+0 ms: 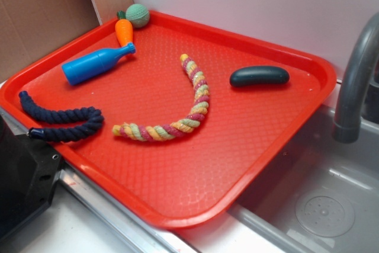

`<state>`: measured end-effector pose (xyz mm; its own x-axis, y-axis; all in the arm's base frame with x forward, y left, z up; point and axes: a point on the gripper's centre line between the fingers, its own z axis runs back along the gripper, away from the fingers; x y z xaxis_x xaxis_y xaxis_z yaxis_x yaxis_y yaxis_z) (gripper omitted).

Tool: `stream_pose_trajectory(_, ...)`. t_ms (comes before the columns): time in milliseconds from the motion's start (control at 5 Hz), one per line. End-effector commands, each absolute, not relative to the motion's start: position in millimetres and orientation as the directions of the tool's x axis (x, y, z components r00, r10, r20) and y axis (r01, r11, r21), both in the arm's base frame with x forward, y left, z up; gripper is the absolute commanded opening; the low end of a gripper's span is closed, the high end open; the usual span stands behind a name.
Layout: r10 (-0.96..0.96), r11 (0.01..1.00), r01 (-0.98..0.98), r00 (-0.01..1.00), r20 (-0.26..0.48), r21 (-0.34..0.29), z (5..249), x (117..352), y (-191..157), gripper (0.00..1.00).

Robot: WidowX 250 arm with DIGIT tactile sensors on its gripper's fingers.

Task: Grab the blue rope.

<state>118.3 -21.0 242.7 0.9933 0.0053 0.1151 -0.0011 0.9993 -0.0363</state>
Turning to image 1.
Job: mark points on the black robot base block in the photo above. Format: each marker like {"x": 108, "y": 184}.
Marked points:
{"x": 29, "y": 173}

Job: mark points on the red plastic tray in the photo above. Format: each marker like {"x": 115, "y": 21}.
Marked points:
{"x": 187, "y": 181}

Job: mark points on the dark green toy cucumber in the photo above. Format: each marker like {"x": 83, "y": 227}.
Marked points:
{"x": 258, "y": 75}

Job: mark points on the orange toy carrot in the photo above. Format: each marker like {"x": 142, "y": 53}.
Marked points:
{"x": 123, "y": 29}

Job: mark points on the green ball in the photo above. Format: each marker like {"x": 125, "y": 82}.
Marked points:
{"x": 138, "y": 15}

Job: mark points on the blue plastic toy bottle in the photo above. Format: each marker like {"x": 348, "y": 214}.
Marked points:
{"x": 95, "y": 63}

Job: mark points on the grey sink basin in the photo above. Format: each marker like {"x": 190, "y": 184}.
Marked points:
{"x": 317, "y": 195}

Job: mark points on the grey faucet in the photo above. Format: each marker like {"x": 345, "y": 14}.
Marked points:
{"x": 358, "y": 95}

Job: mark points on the brown cardboard panel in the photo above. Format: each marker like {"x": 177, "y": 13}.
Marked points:
{"x": 31, "y": 29}

